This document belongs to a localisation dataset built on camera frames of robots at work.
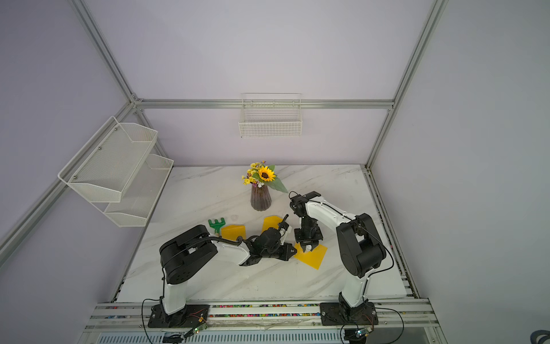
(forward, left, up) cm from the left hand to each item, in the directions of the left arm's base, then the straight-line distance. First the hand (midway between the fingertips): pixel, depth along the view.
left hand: (296, 254), depth 88 cm
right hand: (-1, -5, +4) cm, 6 cm away
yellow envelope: (+10, +29, -1) cm, 31 cm away
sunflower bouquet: (+21, +15, +26) cm, 37 cm away
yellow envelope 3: (-2, -7, +1) cm, 7 cm away
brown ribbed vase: (+22, +16, +9) cm, 29 cm away
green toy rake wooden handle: (+13, +36, +1) cm, 38 cm away
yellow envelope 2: (+16, +11, -1) cm, 20 cm away
